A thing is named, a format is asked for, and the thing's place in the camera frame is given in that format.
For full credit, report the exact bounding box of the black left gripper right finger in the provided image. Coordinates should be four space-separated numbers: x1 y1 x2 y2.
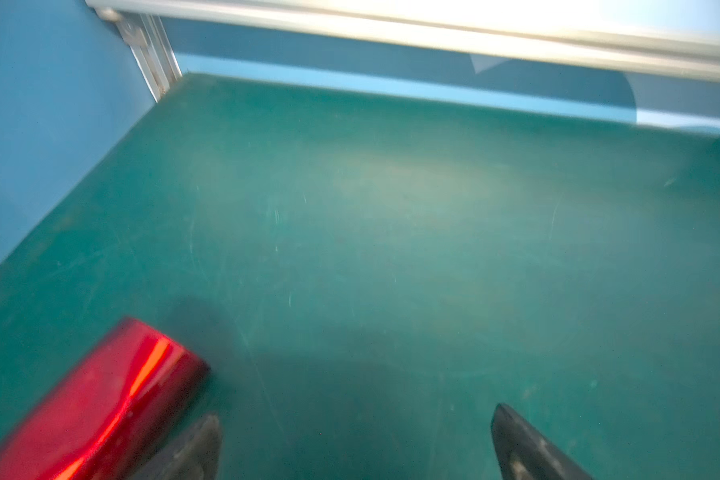
491 403 593 480

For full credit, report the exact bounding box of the aluminium left frame post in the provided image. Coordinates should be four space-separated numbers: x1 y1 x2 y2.
93 7 182 102

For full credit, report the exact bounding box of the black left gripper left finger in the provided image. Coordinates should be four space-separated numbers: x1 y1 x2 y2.
130 414 223 480

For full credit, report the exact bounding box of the shiny red cylinder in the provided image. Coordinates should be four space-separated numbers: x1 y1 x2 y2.
0 318 211 479

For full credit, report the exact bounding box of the aluminium back frame rail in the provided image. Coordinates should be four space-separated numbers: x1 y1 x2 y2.
88 1 720 83

